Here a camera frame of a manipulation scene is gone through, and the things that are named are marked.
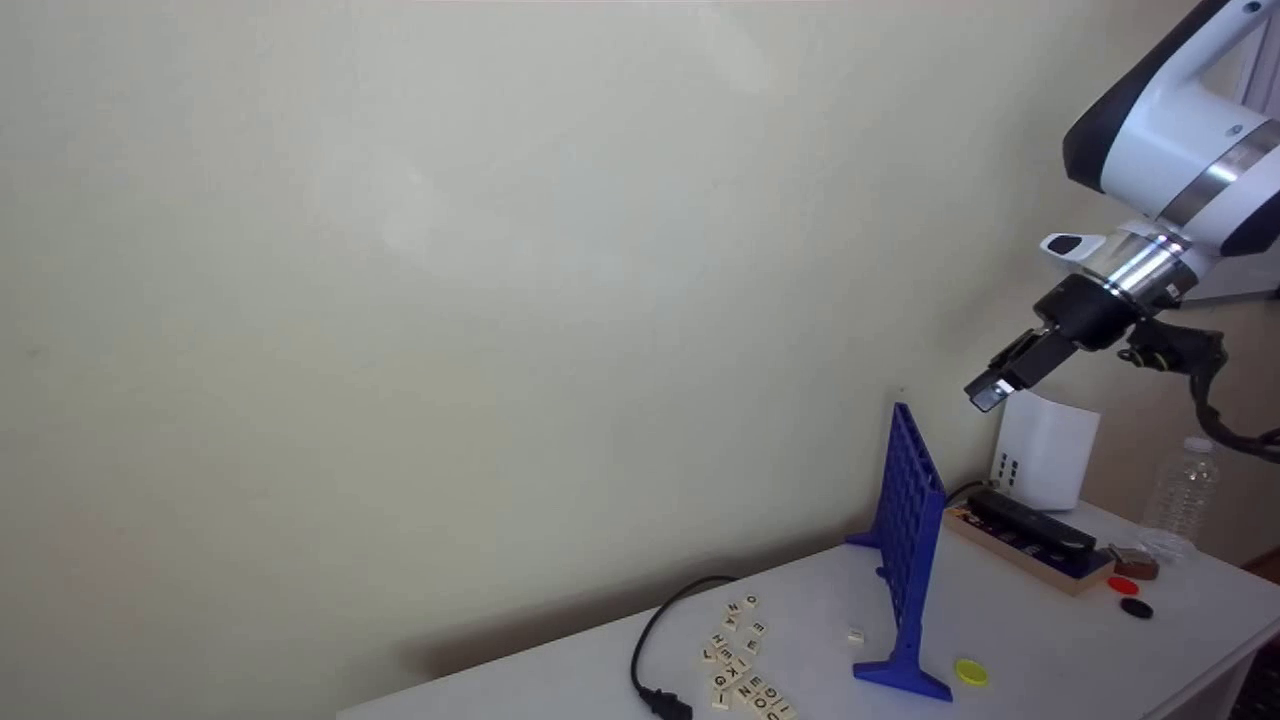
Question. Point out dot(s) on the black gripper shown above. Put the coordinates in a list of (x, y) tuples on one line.
[(1086, 319)]

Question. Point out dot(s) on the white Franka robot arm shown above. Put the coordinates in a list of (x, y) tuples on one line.
[(1180, 147)]

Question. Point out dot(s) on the brown round object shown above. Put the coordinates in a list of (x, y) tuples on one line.
[(1136, 563)]

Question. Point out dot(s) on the white box speaker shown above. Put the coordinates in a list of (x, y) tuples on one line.
[(1046, 450)]

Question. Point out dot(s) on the black remote control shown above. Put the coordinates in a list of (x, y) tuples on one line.
[(1034, 526)]

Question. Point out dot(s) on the blue flat board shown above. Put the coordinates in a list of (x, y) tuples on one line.
[(1027, 556)]

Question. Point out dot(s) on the clear plastic bottle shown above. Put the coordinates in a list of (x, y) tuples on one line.
[(1185, 487)]

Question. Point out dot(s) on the red game disc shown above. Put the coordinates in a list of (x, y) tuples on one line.
[(1121, 584)]

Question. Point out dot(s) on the black game disc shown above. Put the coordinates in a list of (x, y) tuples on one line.
[(1136, 609)]

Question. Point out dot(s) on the white table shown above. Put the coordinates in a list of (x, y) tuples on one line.
[(1053, 645)]

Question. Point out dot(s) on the yellow game disc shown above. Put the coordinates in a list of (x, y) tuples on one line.
[(968, 670)]

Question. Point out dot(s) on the cream letter tile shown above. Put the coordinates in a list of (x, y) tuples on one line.
[(768, 697), (745, 609), (724, 685), (720, 654), (750, 642)]

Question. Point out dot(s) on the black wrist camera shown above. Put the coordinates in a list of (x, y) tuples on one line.
[(1172, 349)]

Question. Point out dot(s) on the blue connect four frame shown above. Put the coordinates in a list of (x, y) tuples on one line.
[(913, 563)]

